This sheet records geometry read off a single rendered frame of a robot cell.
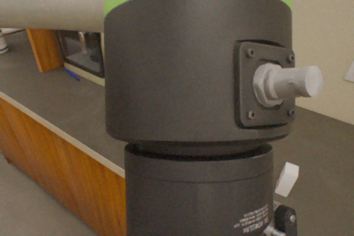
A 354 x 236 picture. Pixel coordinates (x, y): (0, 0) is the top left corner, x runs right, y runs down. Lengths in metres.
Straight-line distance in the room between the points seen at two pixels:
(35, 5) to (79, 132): 0.71
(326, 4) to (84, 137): 0.98
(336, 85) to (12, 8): 1.09
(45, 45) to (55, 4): 1.10
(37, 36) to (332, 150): 1.31
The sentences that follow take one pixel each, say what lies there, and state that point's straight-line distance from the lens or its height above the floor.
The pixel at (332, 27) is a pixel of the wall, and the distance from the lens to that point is 1.08.
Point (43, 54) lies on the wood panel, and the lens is 1.34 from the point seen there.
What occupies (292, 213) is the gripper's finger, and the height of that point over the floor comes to 1.39.
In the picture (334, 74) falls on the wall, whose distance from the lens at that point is 1.13.
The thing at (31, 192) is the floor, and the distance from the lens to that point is 2.07.
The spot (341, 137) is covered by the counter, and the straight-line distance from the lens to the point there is 1.09.
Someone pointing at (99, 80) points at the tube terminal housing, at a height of 0.96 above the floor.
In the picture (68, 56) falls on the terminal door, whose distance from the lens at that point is 1.26.
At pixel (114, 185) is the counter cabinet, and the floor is 0.75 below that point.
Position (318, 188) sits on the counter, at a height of 0.94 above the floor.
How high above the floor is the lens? 1.53
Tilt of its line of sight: 36 degrees down
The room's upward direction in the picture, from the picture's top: 3 degrees clockwise
